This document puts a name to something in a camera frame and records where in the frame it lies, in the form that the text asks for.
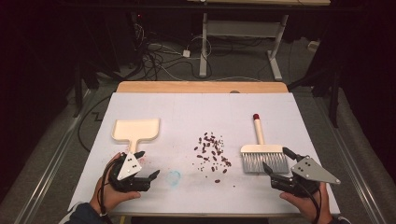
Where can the wooden table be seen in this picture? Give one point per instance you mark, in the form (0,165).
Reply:
(202,87)

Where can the person's left hand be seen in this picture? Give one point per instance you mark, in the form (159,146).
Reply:
(109,196)

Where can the person's right hand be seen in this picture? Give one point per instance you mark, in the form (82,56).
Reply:
(306,205)

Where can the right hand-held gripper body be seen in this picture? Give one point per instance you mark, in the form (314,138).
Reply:
(311,172)

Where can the white power adapter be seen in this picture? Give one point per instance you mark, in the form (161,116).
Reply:
(186,53)

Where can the metal floor rail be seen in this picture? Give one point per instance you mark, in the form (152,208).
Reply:
(53,161)
(358,174)

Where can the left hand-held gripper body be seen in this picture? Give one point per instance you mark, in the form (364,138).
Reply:
(129,166)

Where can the cream hand brush grey bristles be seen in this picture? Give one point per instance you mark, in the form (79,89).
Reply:
(262,148)

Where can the white table mat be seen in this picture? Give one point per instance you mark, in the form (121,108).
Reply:
(193,112)

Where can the black metal stand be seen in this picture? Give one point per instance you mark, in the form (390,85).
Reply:
(77,93)
(334,99)

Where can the heap of red beans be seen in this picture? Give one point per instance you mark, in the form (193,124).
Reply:
(213,152)

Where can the cream plastic dustpan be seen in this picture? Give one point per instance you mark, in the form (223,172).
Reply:
(135,129)

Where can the white metal desk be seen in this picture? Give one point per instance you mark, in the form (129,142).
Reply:
(204,46)

